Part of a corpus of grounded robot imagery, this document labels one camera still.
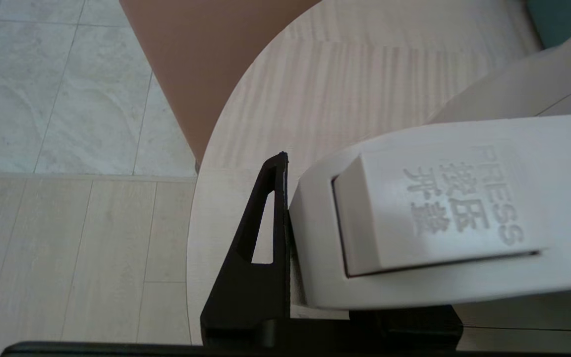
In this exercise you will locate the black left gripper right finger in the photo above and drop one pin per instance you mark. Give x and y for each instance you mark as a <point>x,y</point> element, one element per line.
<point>404,325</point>

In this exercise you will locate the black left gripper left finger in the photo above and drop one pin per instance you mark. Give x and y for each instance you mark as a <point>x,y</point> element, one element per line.
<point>246,292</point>

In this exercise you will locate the grey tissue box white lid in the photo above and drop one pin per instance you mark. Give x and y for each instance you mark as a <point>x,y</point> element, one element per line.
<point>568,20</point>

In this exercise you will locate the white electric kettle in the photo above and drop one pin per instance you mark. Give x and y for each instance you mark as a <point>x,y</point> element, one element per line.
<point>414,208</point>

